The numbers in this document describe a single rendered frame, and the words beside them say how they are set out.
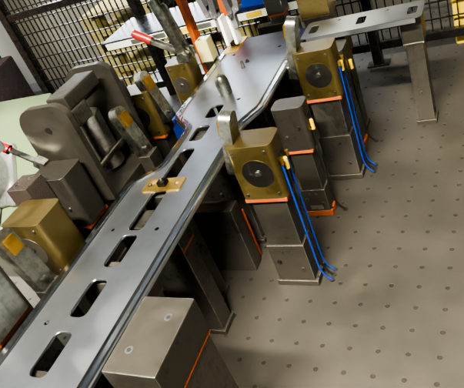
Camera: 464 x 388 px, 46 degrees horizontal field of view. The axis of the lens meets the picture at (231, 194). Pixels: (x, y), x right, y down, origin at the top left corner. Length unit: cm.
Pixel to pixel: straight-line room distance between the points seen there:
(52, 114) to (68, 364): 48
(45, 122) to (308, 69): 56
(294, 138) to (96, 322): 58
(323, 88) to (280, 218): 35
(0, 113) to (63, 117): 69
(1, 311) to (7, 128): 88
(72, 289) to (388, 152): 87
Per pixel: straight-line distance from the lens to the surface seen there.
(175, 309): 72
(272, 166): 95
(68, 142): 111
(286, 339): 107
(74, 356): 80
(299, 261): 110
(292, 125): 116
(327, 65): 123
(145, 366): 68
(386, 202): 129
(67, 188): 107
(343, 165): 136
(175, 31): 142
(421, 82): 147
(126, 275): 87
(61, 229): 99
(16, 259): 95
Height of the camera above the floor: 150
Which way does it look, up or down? 33 degrees down
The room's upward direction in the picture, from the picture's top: 23 degrees counter-clockwise
